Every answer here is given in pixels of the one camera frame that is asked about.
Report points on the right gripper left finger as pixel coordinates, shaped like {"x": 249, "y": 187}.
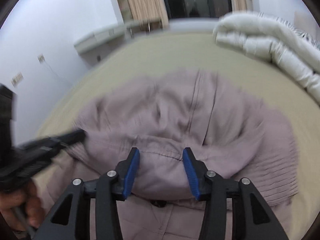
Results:
{"x": 69, "y": 218}

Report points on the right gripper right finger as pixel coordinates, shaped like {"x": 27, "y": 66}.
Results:
{"x": 252, "y": 218}

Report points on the person's left hand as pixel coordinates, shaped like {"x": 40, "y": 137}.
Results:
{"x": 28, "y": 201}

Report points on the left beige curtain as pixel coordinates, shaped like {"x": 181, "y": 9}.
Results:
{"x": 149, "y": 10}

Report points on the white folded duvet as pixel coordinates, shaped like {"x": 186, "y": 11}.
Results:
{"x": 273, "y": 42}

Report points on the white wall desk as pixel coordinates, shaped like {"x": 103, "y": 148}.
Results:
{"x": 108, "y": 34}

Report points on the zebra print pillow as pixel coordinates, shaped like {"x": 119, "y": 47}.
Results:
{"x": 304, "y": 26}

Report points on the wall power socket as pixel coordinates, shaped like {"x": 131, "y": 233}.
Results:
{"x": 41, "y": 58}

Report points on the olive green bed sheet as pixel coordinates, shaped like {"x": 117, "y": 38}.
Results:
{"x": 161, "y": 53}

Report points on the mauve puffer coat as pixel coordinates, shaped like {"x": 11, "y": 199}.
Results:
{"x": 232, "y": 132}

